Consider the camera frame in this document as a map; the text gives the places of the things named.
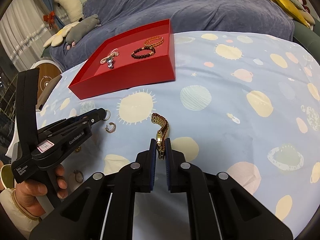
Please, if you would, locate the gold wristwatch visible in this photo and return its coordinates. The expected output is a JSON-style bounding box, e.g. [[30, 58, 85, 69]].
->
[[151, 113, 169, 160]]

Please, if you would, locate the silver wristwatch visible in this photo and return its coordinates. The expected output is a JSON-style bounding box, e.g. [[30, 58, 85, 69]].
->
[[105, 55, 114, 69]]

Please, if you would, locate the white pearl bracelet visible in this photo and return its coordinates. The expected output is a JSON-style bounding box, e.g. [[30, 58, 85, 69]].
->
[[100, 48, 121, 65]]

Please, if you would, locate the dark bead bracelet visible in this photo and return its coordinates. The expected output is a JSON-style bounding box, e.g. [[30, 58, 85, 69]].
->
[[131, 45, 157, 61]]

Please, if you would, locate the gold chain bracelet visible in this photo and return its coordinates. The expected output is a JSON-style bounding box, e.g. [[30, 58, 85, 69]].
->
[[144, 36, 165, 48]]

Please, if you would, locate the left forearm white sleeve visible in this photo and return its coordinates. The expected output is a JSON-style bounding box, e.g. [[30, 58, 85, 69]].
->
[[1, 189, 40, 239]]

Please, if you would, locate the person's left hand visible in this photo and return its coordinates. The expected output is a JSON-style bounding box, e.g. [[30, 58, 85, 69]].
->
[[15, 164, 68, 217]]

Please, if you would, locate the rose gold hoop earring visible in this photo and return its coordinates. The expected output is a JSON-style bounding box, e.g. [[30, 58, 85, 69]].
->
[[105, 122, 116, 133]]

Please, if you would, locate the red cardboard tray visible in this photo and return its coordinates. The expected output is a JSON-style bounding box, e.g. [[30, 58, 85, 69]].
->
[[69, 19, 176, 99]]

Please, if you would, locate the flower shaped cushion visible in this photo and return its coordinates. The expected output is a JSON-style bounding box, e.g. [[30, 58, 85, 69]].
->
[[43, 22, 79, 48]]

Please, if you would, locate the grey plush toy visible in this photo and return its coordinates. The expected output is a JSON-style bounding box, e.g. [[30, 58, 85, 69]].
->
[[66, 14, 100, 50]]

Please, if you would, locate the light blue planet tablecloth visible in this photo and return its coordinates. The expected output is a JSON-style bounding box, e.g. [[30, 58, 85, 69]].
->
[[37, 31, 319, 236]]

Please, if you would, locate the red bow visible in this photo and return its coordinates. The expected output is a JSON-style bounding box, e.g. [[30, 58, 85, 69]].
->
[[43, 11, 55, 29]]

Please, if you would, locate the white curtain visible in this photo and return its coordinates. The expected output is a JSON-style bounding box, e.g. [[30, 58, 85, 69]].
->
[[1, 0, 54, 72]]

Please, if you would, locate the white plush toy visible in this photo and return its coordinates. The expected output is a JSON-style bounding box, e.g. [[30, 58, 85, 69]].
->
[[53, 0, 84, 23]]

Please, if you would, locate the blue-grey bed blanket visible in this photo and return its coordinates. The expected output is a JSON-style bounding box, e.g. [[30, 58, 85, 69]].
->
[[50, 0, 295, 71]]

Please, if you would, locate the yellow satin pillow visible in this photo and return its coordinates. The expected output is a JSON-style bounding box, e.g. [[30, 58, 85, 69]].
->
[[275, 0, 310, 28]]

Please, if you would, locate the red monkey plush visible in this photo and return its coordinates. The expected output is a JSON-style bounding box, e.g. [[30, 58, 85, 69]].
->
[[297, 0, 315, 30]]

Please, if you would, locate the silver solitaire ring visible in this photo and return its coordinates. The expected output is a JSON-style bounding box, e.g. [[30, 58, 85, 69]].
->
[[73, 169, 85, 183]]

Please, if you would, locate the green bed frame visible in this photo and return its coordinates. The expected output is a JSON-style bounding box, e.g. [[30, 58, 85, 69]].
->
[[293, 19, 320, 63]]

